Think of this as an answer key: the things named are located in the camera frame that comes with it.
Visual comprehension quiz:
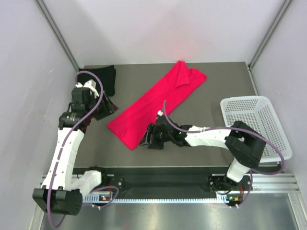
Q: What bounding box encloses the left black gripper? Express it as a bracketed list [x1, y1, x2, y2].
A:
[86, 91, 118, 121]

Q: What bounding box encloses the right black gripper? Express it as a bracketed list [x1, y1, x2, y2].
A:
[140, 123, 173, 150]

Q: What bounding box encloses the red polo shirt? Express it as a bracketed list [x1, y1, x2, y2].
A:
[107, 61, 207, 150]

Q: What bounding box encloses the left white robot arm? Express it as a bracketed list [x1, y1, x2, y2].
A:
[32, 84, 116, 216]

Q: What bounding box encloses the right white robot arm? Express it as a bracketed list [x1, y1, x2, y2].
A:
[139, 116, 266, 190]

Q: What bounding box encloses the folded black t shirt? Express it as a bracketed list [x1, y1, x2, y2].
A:
[77, 65, 116, 97]

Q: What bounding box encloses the white plastic basket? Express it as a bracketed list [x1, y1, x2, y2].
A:
[220, 96, 293, 160]

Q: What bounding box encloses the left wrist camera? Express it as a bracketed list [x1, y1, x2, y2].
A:
[75, 80, 99, 98]

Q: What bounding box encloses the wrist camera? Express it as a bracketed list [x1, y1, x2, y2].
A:
[156, 110, 165, 120]
[75, 80, 99, 98]

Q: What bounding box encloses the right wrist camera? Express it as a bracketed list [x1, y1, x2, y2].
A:
[156, 110, 165, 120]

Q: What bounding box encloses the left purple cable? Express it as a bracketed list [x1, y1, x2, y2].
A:
[47, 70, 119, 228]

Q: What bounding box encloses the purple cable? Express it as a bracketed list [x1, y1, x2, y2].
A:
[163, 100, 286, 208]
[47, 70, 119, 228]

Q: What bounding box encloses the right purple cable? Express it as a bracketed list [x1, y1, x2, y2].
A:
[163, 100, 286, 208]

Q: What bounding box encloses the slotted grey cable duct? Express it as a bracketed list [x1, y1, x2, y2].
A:
[83, 192, 240, 205]

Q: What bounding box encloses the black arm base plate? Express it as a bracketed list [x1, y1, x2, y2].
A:
[105, 174, 251, 192]

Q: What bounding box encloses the left aluminium frame post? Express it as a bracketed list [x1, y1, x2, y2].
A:
[34, 0, 79, 71]

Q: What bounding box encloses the aluminium frame post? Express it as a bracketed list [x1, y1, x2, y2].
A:
[34, 0, 79, 71]
[248, 0, 293, 71]

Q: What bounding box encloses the aluminium front rail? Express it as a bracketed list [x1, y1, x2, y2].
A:
[53, 170, 299, 199]

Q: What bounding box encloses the right aluminium frame post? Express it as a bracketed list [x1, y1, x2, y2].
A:
[248, 0, 293, 71]

